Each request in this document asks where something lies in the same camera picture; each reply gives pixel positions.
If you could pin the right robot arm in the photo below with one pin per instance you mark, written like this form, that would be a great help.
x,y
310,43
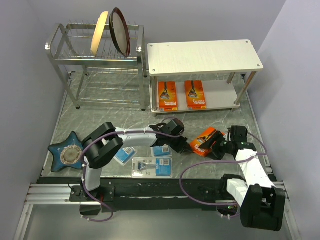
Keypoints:
x,y
261,203

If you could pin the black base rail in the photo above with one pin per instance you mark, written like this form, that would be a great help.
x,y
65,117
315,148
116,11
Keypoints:
x,y
138,194

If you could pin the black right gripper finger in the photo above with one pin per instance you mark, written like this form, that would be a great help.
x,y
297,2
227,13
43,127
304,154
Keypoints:
x,y
216,154
215,138

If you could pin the dark brown plate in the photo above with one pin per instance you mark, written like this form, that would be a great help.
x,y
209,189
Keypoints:
x,y
119,32

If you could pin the cream plate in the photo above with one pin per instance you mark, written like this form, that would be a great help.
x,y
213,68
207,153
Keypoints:
x,y
98,32

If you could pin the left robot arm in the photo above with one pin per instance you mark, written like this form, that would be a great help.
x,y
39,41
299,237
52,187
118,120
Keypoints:
x,y
100,147

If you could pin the blue razor blister pack left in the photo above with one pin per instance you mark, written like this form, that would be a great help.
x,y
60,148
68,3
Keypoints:
x,y
124,155

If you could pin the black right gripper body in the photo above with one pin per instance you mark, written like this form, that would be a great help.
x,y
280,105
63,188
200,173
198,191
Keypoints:
x,y
224,146

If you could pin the orange razor box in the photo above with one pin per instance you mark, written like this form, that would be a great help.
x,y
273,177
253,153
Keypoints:
x,y
203,142
195,95
167,96

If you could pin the blue razor blister pack front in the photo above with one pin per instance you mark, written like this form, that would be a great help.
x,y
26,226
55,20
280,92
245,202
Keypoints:
x,y
152,167

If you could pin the blue razor blister pack centre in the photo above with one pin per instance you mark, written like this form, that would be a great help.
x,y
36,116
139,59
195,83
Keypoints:
x,y
161,151

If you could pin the blue razor blister pack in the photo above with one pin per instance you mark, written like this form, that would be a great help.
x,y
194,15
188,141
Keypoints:
x,y
161,151
152,167
124,155

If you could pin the blue star-shaped dish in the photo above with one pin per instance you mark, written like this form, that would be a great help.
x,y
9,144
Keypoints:
x,y
66,154

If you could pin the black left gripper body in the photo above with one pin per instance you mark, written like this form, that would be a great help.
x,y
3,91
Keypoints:
x,y
176,143

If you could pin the white two-tier shelf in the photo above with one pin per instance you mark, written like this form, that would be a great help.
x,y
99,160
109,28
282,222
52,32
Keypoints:
x,y
226,68

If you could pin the steel dish rack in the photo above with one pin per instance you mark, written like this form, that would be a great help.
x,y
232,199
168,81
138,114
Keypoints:
x,y
107,79

